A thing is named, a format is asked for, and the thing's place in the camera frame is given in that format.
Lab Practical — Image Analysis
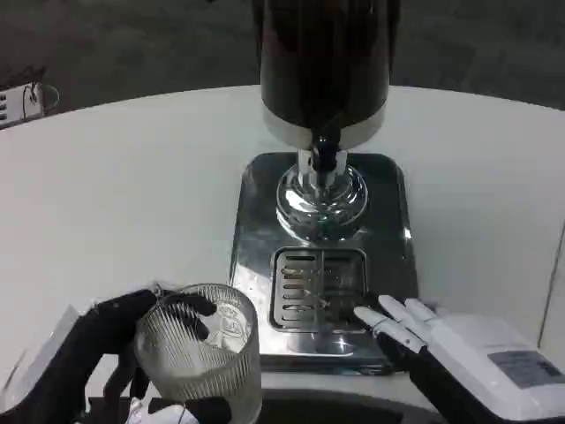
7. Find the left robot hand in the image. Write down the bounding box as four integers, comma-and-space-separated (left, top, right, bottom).
0, 287, 232, 424

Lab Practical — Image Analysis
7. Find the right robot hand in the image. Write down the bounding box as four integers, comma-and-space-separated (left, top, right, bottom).
354, 294, 565, 424

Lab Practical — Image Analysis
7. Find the clear ribbed glass cup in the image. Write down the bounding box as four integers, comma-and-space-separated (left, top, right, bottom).
133, 283, 263, 424

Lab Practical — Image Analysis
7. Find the steel drip grid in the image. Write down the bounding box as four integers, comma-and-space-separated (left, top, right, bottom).
268, 246, 374, 333

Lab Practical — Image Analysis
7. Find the steel drip tray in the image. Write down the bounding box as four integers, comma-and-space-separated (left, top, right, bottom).
227, 152, 419, 376

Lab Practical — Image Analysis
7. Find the black dispenser tap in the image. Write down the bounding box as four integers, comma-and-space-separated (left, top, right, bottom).
296, 136, 349, 186

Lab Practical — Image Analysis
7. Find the dark drink dispenser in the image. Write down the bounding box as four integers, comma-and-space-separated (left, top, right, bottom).
251, 0, 402, 243

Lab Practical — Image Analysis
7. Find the white box with cable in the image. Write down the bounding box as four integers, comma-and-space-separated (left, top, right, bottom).
0, 81, 60, 130

